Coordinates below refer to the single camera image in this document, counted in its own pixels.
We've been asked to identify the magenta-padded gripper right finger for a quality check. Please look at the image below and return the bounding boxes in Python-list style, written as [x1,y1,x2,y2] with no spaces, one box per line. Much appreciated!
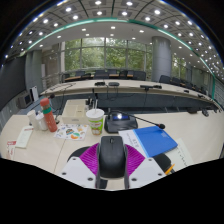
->
[123,143,168,190]

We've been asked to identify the paper cup with straw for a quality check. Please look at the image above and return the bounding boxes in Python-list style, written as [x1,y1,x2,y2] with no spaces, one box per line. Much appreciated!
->
[85,99,106,136]

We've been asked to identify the blue and white book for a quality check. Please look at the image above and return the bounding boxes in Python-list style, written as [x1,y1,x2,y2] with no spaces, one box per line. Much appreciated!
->
[118,125,179,159]

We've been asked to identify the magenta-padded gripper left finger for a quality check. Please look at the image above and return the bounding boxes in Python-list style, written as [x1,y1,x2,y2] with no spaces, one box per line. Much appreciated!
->
[59,142,101,190]

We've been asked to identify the black computer mouse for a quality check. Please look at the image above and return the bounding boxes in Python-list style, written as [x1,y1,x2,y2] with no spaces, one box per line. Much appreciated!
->
[95,135,129,181]

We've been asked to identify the white cardboard box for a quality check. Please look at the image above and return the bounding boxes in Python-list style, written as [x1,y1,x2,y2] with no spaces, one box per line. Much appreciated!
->
[61,99,90,125]

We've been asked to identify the pale green paper sheet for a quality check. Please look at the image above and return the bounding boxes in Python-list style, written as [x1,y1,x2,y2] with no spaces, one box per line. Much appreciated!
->
[166,138,195,172]

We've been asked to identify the black delegate unit with microphone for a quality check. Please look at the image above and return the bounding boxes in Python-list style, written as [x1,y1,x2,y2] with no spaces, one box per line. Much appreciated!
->
[139,84,163,90]

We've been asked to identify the black desk gooseneck microphone unit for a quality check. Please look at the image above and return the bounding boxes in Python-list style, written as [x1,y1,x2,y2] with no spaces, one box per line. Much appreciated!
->
[103,110,166,134]

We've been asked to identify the colourful sticker sheet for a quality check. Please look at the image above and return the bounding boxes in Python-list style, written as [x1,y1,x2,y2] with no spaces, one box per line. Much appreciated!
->
[53,123,89,141]

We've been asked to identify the small white bottle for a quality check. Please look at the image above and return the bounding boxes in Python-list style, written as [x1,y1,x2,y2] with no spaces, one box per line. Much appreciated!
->
[27,109,40,131]
[35,111,49,132]

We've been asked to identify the ceiling lights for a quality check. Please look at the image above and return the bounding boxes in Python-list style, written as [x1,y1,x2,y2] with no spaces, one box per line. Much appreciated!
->
[4,0,224,73]

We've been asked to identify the red bottle with green band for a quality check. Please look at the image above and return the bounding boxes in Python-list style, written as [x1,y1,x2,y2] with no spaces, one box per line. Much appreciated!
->
[39,97,59,133]

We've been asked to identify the handheld microphone with black foam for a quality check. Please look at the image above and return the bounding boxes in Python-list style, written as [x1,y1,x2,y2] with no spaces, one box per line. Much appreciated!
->
[153,153,176,176]

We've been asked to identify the dark office chairs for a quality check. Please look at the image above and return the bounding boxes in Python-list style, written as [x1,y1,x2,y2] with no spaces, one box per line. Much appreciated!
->
[63,69,214,98]

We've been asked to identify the red and white leaflet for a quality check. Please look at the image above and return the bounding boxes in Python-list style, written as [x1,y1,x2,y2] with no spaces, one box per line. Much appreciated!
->
[5,139,18,160]

